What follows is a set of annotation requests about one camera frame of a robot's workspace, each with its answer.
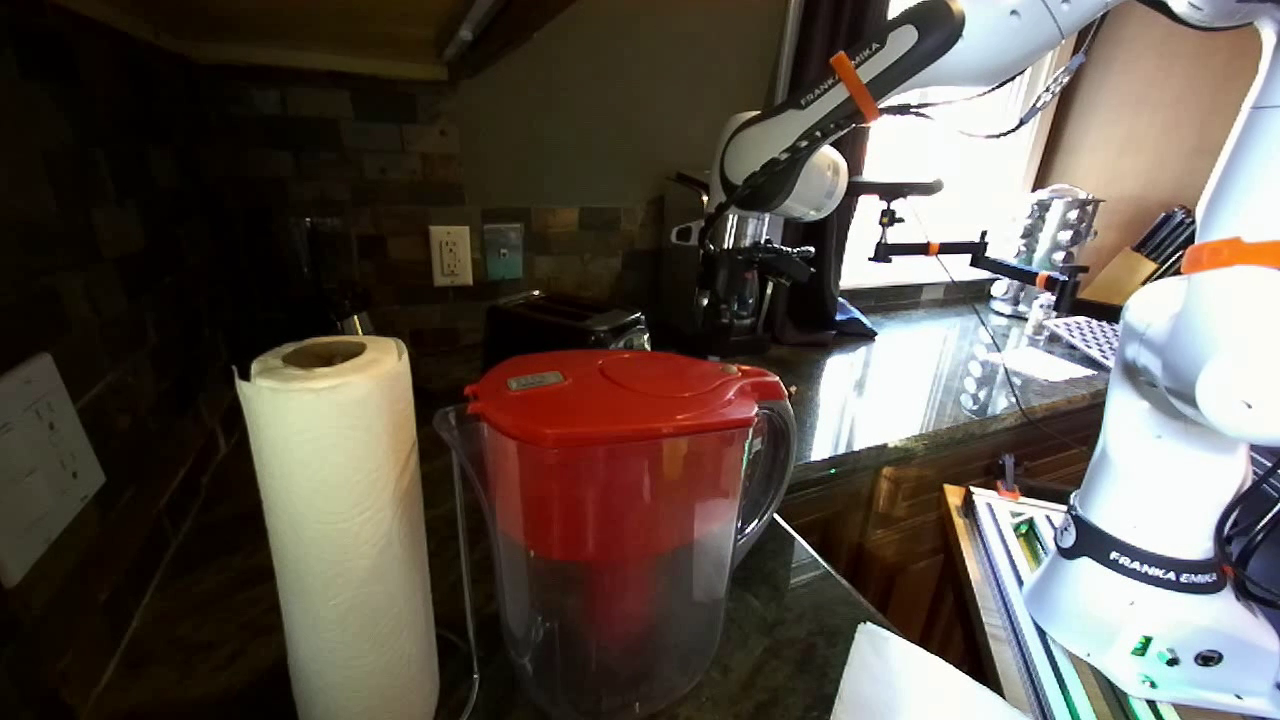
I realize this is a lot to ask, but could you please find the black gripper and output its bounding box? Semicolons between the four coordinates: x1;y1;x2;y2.
668;204;816;353

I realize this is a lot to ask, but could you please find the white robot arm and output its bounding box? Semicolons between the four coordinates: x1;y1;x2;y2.
711;0;1280;720

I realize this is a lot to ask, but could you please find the black toaster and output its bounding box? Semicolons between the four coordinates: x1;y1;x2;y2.
479;292;651;370

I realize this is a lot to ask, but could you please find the clear water filter pitcher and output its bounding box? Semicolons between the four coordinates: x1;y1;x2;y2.
435;348;796;720

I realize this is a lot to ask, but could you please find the wooden knife block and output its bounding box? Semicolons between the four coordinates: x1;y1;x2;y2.
1076;204;1195;307

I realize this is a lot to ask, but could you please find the white paper napkin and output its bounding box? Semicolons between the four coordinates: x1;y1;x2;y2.
827;619;1026;720

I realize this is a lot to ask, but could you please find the white paper towel roll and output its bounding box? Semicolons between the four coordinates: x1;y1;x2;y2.
237;336;439;720

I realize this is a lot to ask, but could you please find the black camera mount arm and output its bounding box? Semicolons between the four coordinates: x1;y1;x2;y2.
846;177;1084;300

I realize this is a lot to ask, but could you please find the white wall outlet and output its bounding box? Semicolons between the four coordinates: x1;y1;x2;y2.
428;224;471;290

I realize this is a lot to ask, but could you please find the white wall switch plate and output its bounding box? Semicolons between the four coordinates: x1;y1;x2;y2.
0;353;104;587

